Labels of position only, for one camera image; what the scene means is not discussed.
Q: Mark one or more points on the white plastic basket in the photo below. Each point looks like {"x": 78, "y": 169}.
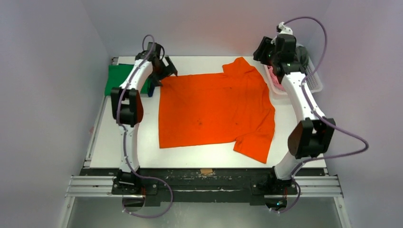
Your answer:
{"x": 313, "y": 81}

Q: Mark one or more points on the dark grey t shirt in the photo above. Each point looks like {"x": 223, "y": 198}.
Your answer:
{"x": 302, "y": 56}

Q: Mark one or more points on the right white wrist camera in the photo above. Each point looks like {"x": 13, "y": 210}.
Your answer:
{"x": 282, "y": 28}

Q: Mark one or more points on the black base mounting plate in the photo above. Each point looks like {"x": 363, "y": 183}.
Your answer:
{"x": 159, "y": 186}

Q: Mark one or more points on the folded blue t shirt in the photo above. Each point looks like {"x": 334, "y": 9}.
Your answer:
{"x": 151, "y": 89}

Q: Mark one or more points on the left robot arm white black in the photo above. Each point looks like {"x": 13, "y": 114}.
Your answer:
{"x": 151, "y": 64}

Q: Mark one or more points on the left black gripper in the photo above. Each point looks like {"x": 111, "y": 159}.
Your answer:
{"x": 168, "y": 71}

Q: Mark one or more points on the folded green t shirt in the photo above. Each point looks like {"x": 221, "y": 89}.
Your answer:
{"x": 117, "y": 74}

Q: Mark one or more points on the pink t shirt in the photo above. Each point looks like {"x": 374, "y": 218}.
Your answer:
{"x": 275, "y": 80}

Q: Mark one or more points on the brown tape piece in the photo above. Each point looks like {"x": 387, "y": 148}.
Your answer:
{"x": 206, "y": 172}

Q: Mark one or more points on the orange t shirt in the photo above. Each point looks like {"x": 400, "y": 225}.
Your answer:
{"x": 230, "y": 106}

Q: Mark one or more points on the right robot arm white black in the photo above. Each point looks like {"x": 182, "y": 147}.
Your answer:
{"x": 311, "y": 137}

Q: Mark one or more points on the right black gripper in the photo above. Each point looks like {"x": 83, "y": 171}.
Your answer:
{"x": 263, "y": 52}

